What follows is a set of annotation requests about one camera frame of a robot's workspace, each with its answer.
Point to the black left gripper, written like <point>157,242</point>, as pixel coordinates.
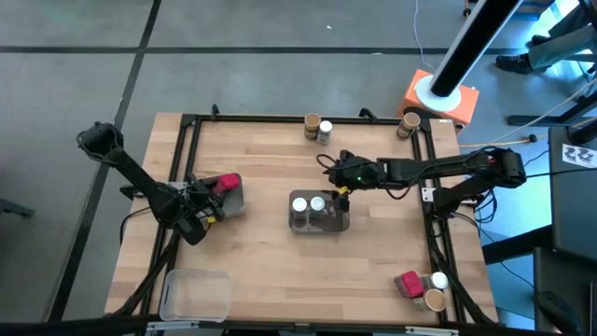
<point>200,203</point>

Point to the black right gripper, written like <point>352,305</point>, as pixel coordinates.
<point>356,172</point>

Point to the white-cap spice jar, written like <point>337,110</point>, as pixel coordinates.
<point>299,205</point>
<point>317,203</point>
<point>325,126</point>
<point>439,280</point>

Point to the tan-lid spice jar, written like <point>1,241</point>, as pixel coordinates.
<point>411,120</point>
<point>312,120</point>
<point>434,300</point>

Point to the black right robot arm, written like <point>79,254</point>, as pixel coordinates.
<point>443,165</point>

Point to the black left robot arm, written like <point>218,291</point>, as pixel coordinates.
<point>140,179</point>

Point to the dark translucent plastic bin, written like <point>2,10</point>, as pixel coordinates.
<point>322,226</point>

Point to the silver mounting plate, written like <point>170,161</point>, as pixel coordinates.
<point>426,193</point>
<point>176,186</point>

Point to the black clamp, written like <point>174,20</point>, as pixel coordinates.
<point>214,111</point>
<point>368,113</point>

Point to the clear plastic bin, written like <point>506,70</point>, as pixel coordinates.
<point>196,296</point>

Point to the white round disc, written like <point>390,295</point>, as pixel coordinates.
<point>426,95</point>

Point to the orange box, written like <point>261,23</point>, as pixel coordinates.
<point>466,105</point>

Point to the black desk leg bar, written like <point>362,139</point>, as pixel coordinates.
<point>517,244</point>
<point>536,120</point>

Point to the black floor stand foot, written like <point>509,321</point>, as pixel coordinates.
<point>14,208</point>

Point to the black desk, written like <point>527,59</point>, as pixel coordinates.
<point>573,210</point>

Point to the black computer mouse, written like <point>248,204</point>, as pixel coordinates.
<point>555,308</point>

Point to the black cabinet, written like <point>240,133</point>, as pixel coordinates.
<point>569,275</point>

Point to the printed marker paper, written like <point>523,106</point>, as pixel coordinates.
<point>578,156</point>

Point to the person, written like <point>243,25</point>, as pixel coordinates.
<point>555,46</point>

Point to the black metal table frame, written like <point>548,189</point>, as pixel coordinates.
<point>303,119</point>

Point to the silver bracket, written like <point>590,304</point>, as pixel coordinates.
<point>172,325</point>
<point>431,331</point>

